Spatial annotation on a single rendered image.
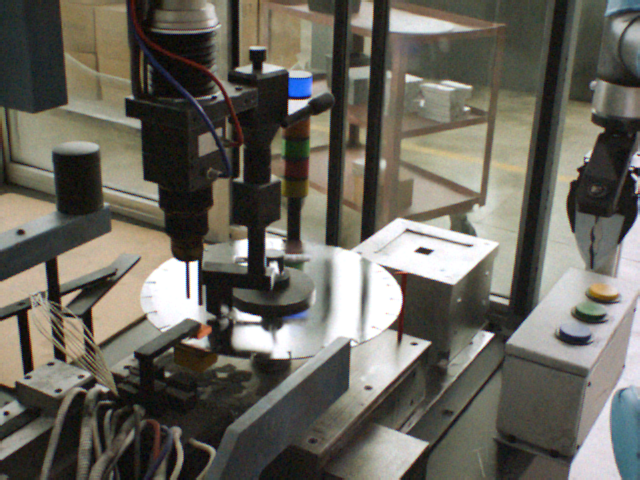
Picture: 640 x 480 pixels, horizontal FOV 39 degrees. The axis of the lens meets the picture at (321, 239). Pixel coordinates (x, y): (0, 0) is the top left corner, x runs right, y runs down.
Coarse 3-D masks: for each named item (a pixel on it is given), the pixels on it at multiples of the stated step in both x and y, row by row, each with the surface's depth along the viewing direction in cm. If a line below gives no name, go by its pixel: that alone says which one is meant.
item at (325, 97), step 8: (320, 96) 99; (328, 96) 99; (312, 104) 98; (320, 104) 98; (328, 104) 99; (296, 112) 96; (304, 112) 97; (312, 112) 98; (320, 112) 98; (280, 120) 95; (288, 120) 95; (296, 120) 96
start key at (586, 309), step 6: (576, 306) 123; (582, 306) 123; (588, 306) 123; (594, 306) 123; (600, 306) 123; (576, 312) 122; (582, 312) 121; (588, 312) 121; (594, 312) 121; (600, 312) 121; (588, 318) 121; (594, 318) 121; (600, 318) 121
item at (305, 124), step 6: (306, 120) 135; (294, 126) 135; (300, 126) 135; (306, 126) 136; (282, 132) 137; (288, 132) 136; (294, 132) 135; (300, 132) 136; (306, 132) 136; (288, 138) 136; (294, 138) 136; (300, 138) 136
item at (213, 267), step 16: (256, 240) 102; (256, 256) 103; (208, 272) 105; (224, 272) 104; (240, 272) 104; (256, 272) 104; (272, 272) 105; (208, 288) 106; (224, 288) 107; (240, 288) 105; (256, 288) 105; (208, 304) 107
